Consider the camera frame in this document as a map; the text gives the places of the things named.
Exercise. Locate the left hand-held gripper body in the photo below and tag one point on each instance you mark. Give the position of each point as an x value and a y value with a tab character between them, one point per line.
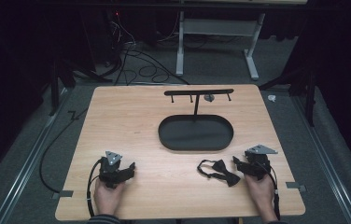
109	171

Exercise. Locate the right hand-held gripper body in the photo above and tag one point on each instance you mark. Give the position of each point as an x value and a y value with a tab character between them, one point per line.
259	161

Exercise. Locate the black bow tie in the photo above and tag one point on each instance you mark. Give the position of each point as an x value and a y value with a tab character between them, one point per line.
223	172

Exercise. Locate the black hanger rack with tray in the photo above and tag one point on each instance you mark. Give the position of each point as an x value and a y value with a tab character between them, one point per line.
195	133

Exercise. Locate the person's left hand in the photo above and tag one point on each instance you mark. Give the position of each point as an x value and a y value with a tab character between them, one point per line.
107	197

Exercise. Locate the person's right hand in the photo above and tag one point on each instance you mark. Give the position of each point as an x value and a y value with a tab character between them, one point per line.
261	194

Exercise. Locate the grey tape strip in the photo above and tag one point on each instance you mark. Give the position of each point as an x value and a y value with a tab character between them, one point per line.
295	186
62	194

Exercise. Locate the small white scrap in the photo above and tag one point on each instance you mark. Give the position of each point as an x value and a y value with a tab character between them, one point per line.
271	98

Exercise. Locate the small grey clip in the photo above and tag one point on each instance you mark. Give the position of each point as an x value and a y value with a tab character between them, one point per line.
208	98

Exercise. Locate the black stand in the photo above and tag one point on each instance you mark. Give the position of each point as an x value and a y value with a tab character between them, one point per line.
61	77
304	87

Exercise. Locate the metal floor rail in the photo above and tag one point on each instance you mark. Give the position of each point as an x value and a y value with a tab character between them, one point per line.
24	168
326	161

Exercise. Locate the white metal desk frame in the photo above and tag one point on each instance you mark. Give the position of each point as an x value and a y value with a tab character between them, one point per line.
220	28

